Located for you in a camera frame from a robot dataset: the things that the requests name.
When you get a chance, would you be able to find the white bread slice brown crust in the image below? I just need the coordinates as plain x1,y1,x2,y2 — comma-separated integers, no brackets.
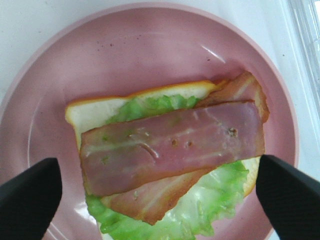
65,79,261,240

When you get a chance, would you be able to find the pale pink bacon strip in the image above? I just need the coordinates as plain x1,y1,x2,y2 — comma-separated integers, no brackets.
80,101,265,196

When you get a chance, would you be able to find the right clear plastic tray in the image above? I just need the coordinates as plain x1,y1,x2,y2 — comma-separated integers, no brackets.
280,0,320,116

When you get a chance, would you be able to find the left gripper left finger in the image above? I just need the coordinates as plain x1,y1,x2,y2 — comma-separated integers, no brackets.
0,158,62,240

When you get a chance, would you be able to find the reddish brown bacon strip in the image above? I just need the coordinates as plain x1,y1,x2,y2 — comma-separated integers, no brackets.
100,71,269,225

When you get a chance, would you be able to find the pink round plate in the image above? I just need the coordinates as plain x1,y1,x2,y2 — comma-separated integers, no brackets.
0,2,299,240

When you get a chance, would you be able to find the green lettuce leaf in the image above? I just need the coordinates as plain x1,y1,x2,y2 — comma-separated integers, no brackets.
85,94,250,240

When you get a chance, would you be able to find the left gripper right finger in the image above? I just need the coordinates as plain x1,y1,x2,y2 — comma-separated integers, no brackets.
255,154,320,240

